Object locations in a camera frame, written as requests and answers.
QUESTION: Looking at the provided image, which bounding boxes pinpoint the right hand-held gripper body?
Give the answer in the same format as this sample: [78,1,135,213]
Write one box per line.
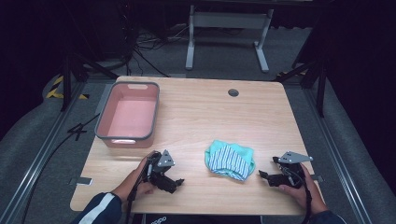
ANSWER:
[266,150,314,189]

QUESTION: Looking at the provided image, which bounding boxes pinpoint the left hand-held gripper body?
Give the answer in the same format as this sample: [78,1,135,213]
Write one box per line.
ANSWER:
[145,149,178,194]

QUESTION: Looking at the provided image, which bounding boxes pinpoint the person's right hand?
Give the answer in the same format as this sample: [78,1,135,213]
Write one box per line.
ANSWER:
[277,163,329,216]

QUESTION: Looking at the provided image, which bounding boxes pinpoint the person's left hand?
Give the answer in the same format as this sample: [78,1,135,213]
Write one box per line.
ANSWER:
[111,156,157,203]

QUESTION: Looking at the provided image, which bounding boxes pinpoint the teal striped cloth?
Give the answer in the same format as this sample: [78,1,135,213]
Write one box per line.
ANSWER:
[204,139,257,182]

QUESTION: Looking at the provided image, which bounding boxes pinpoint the person's dark clothing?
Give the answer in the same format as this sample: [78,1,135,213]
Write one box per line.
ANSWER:
[130,213,263,224]

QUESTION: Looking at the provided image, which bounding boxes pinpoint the pink basin with grey rim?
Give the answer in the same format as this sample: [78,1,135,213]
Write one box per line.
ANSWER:
[94,80,161,149]

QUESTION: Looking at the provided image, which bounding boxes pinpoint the black tripod stand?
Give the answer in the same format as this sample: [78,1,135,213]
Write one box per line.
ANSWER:
[60,50,120,113]
[273,55,329,119]

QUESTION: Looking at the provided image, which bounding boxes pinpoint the black tape cross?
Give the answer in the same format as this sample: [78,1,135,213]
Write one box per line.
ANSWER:
[66,122,89,142]

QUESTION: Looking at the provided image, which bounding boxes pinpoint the yellow black hazard tape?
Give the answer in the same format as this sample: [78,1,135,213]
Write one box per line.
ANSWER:
[45,75,91,101]

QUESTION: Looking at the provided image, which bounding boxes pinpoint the left hand-held gripper cable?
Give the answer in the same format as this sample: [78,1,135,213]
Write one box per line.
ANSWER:
[125,157,152,224]

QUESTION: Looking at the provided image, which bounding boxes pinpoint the hand-held gripper cable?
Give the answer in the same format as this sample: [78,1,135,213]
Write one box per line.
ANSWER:
[125,157,152,224]
[289,169,313,224]

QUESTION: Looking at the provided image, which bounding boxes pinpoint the right hand-held gripper cable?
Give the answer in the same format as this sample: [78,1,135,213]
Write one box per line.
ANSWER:
[289,169,313,224]

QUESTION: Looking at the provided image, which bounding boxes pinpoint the aluminium floor rail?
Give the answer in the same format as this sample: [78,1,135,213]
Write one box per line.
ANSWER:
[0,79,89,224]
[302,88,374,224]

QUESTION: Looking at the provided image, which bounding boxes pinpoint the long black floor cable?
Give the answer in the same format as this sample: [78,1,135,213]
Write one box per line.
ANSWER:
[19,113,101,224]

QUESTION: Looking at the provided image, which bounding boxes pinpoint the bundle of black floor cables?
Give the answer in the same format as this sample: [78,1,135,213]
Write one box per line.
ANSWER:
[122,6,191,78]

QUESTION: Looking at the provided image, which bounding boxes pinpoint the grey metal desk frame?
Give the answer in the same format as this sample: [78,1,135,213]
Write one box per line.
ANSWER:
[185,4,276,75]

